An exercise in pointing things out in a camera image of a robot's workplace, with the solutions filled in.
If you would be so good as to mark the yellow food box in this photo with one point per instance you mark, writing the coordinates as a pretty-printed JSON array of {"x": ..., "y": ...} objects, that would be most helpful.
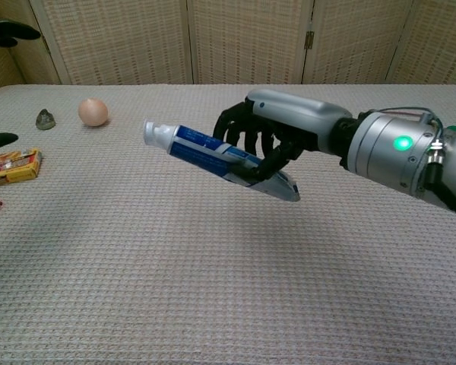
[{"x": 11, "y": 169}]

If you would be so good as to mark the red green feather shuttlecock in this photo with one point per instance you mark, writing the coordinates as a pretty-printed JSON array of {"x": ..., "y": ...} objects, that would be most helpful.
[{"x": 454, "y": 129}]

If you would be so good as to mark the pale brown egg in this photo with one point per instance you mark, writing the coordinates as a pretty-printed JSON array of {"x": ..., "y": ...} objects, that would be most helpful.
[{"x": 93, "y": 112}]

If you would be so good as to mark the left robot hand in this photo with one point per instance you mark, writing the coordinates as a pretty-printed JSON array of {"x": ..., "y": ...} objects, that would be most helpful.
[{"x": 7, "y": 32}]

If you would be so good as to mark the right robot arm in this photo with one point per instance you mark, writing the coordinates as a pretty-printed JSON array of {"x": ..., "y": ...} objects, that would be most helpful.
[{"x": 387, "y": 152}]

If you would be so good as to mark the wicker folding screen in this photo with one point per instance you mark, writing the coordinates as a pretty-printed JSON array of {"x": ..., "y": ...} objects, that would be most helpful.
[{"x": 118, "y": 42}]

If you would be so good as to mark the brass screen hinge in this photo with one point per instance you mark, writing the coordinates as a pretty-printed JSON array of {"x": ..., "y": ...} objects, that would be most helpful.
[{"x": 308, "y": 40}]

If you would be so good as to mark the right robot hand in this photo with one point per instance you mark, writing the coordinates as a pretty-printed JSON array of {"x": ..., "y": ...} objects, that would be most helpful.
[{"x": 296, "y": 114}]

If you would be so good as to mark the blue white toothpaste tube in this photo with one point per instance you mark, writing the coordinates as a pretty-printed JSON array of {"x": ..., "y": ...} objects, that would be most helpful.
[{"x": 197, "y": 146}]

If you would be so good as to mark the beige woven tablecloth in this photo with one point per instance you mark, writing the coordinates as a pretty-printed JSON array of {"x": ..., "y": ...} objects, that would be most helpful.
[{"x": 175, "y": 285}]

